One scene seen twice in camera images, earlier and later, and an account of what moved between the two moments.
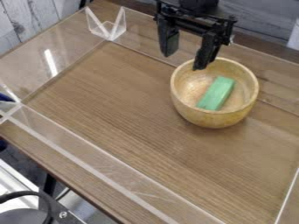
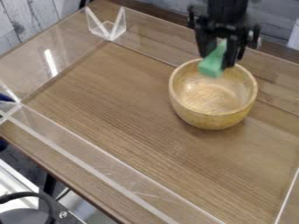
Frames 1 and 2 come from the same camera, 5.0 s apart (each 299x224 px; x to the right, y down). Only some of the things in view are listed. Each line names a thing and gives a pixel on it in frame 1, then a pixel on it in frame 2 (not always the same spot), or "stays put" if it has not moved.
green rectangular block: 217,93 -> 210,66
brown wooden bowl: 191,83 stays put
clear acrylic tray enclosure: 87,105 stays put
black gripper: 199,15 -> 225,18
